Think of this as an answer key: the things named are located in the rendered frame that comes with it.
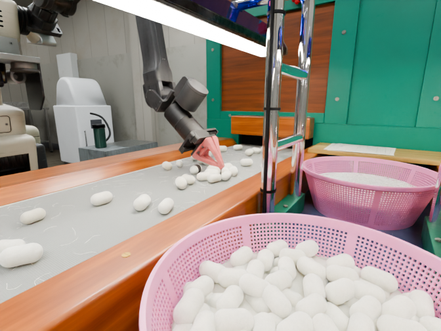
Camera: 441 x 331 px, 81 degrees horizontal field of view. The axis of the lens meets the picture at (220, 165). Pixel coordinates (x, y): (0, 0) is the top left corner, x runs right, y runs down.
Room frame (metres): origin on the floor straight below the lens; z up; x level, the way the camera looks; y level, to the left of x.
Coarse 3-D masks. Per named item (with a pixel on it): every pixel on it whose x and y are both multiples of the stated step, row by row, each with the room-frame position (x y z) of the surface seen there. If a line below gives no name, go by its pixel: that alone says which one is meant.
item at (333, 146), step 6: (330, 144) 0.82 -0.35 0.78; (336, 144) 0.82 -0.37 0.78; (342, 144) 0.82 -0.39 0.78; (348, 144) 0.82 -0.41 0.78; (354, 144) 0.82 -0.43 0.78; (336, 150) 0.72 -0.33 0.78; (342, 150) 0.71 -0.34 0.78; (348, 150) 0.71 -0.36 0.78; (354, 150) 0.71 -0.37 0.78; (360, 150) 0.71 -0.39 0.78; (366, 150) 0.71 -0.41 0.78; (372, 150) 0.71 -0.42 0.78; (378, 150) 0.71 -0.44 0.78; (384, 150) 0.71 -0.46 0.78; (390, 150) 0.71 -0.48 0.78
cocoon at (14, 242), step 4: (0, 240) 0.26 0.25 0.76; (4, 240) 0.26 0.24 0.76; (8, 240) 0.26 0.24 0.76; (12, 240) 0.26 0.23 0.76; (16, 240) 0.26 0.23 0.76; (20, 240) 0.27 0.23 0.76; (0, 244) 0.26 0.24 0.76; (4, 244) 0.26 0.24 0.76; (8, 244) 0.26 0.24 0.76; (12, 244) 0.26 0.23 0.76; (16, 244) 0.26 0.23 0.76; (20, 244) 0.26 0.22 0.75; (0, 248) 0.26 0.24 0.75; (4, 248) 0.26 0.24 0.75; (0, 252) 0.26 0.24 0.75
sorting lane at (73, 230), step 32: (224, 160) 0.76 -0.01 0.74; (256, 160) 0.76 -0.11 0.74; (64, 192) 0.47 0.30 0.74; (96, 192) 0.47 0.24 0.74; (128, 192) 0.47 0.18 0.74; (160, 192) 0.47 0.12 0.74; (192, 192) 0.47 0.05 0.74; (0, 224) 0.34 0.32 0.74; (32, 224) 0.34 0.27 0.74; (64, 224) 0.34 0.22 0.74; (96, 224) 0.34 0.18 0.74; (128, 224) 0.34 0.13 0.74; (64, 256) 0.26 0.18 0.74; (0, 288) 0.21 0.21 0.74
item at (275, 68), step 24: (240, 0) 0.60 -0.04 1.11; (264, 0) 0.57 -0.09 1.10; (312, 0) 0.52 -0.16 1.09; (312, 24) 0.52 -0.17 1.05; (288, 72) 0.43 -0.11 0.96; (264, 96) 0.40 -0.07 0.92; (264, 120) 0.40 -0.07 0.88; (264, 144) 0.40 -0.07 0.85; (288, 144) 0.45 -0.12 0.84; (264, 168) 0.39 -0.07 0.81; (264, 192) 0.39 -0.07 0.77
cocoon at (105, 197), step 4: (100, 192) 0.42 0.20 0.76; (104, 192) 0.42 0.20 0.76; (108, 192) 0.42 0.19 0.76; (92, 196) 0.41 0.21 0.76; (96, 196) 0.41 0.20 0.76; (100, 196) 0.41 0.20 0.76; (104, 196) 0.41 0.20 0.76; (108, 196) 0.42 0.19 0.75; (112, 196) 0.43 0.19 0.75; (92, 200) 0.40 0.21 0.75; (96, 200) 0.40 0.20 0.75; (100, 200) 0.41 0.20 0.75; (104, 200) 0.41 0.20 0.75; (108, 200) 0.42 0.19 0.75; (96, 204) 0.40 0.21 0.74; (100, 204) 0.41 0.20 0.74
